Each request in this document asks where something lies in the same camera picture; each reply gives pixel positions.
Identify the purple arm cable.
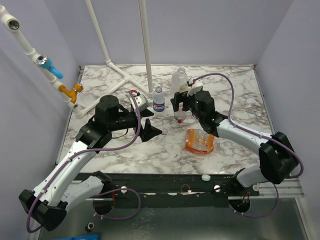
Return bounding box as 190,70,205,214
26,90,142,234
192,72,305,218

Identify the blue object at edge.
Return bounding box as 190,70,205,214
54,233,101,240

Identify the white PVC pipe frame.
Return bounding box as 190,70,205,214
0,0,154,118

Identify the yellow plastic faucet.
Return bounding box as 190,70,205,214
58,83,84,104

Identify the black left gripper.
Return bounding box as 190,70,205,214
109,108,163,141

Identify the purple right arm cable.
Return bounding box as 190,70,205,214
192,72,305,218

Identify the clear bottle yellow label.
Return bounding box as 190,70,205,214
170,67,189,97

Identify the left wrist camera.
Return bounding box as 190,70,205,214
131,89,149,112

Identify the crushed bottle orange label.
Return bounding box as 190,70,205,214
184,128,215,155

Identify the white cap on table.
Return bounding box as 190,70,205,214
201,174,211,182

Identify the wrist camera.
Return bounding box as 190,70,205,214
131,89,149,112
187,79,203,97

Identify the white cap beside crushed bottle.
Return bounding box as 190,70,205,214
214,142,223,150

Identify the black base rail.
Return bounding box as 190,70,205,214
74,169,261,210

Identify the small bottle red label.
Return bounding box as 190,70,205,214
174,110,186,124

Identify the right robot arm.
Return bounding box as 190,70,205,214
170,90,298,196

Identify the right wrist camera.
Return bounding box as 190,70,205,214
187,79,203,97

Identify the clear bottle blue label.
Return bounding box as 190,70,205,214
152,86,165,114

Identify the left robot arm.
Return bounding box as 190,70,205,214
18,90,162,231

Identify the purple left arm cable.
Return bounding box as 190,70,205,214
26,90,142,234

